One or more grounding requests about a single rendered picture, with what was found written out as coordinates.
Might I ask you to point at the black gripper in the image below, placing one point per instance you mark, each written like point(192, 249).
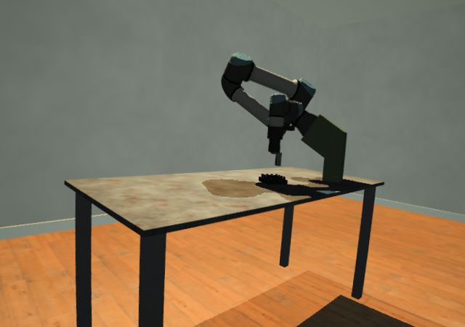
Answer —
point(275, 134)

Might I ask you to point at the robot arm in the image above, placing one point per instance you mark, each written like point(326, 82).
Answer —
point(241, 68)

